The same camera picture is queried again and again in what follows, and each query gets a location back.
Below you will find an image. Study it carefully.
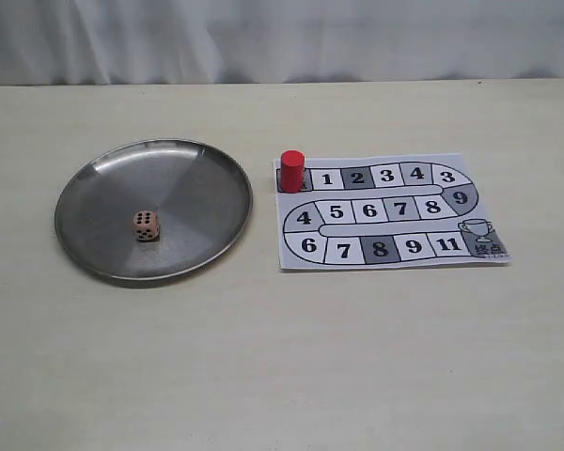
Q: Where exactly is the red cylinder game piece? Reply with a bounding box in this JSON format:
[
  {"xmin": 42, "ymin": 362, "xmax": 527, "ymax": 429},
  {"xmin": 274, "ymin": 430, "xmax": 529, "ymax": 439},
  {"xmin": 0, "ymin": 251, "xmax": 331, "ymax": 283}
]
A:
[{"xmin": 280, "ymin": 149, "xmax": 305, "ymax": 194}]

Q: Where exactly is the paper number game board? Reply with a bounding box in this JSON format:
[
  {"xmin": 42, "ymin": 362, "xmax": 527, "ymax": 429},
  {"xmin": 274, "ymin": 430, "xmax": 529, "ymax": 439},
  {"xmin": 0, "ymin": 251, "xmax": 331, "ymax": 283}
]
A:
[{"xmin": 276, "ymin": 153, "xmax": 510, "ymax": 271}]

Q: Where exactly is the white curtain backdrop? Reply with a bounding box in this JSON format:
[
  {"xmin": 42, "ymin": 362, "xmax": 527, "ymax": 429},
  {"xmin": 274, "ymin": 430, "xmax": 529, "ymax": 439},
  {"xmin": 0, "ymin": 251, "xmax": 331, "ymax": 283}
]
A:
[{"xmin": 0, "ymin": 1, "xmax": 564, "ymax": 86}]

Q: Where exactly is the wooden die with black pips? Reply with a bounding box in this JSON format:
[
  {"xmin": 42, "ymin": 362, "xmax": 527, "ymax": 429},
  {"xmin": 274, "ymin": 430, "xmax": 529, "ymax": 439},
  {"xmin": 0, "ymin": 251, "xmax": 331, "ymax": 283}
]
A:
[{"xmin": 133, "ymin": 210, "xmax": 161, "ymax": 241}]

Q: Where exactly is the round stainless steel plate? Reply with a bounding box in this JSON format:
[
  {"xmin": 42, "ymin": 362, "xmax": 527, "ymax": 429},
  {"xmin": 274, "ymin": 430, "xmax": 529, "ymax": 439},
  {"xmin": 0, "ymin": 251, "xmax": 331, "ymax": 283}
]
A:
[{"xmin": 54, "ymin": 138, "xmax": 253, "ymax": 288}]

